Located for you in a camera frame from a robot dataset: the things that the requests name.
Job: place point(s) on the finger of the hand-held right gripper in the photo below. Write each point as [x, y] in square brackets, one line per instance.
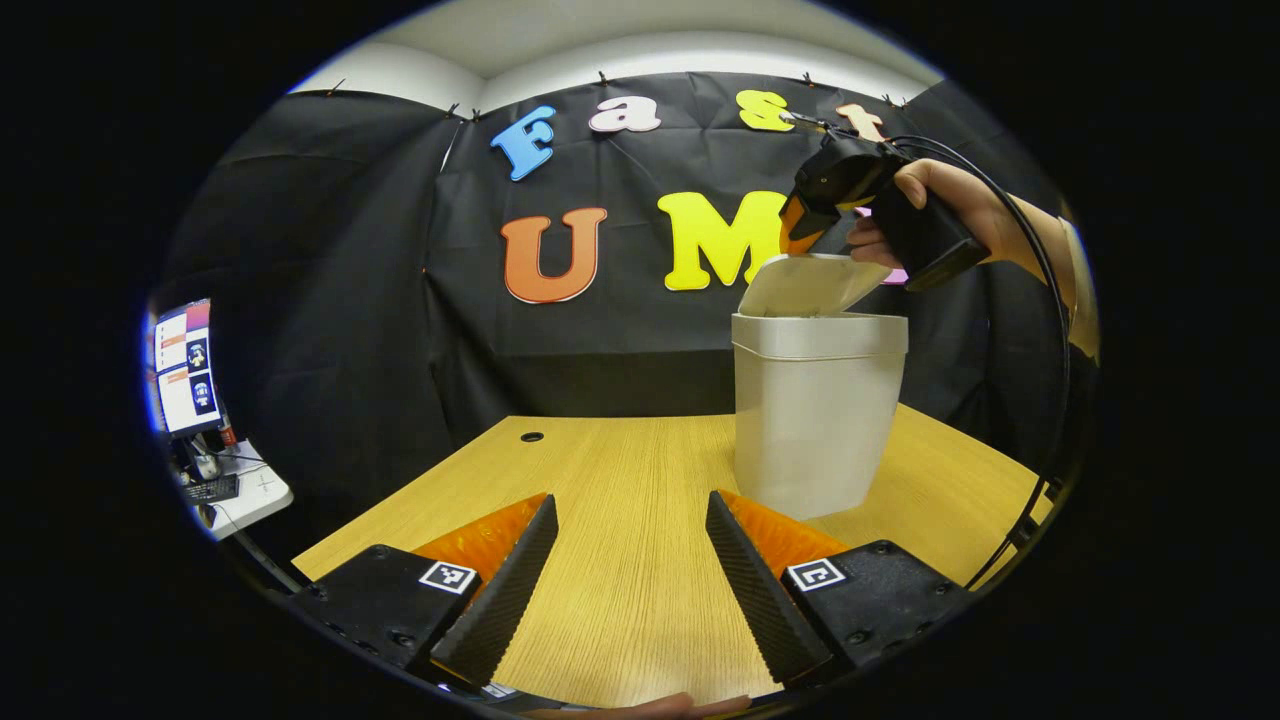
[800, 232]

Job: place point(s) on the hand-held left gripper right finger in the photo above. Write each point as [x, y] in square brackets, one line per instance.
[760, 600]

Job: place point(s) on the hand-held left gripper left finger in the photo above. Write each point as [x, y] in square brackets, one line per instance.
[500, 600]

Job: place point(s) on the white desktop garbage bin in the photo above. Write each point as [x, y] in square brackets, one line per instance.
[815, 420]

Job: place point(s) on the wooden desktop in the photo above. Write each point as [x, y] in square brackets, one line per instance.
[620, 480]

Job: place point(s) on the white side table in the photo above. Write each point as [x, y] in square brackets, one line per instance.
[260, 495]

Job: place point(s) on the black keyboard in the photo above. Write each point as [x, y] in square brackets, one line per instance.
[212, 489]

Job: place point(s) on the black backdrop cloth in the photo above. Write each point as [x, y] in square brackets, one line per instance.
[330, 300]

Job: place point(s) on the computer monitor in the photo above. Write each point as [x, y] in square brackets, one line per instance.
[185, 365]

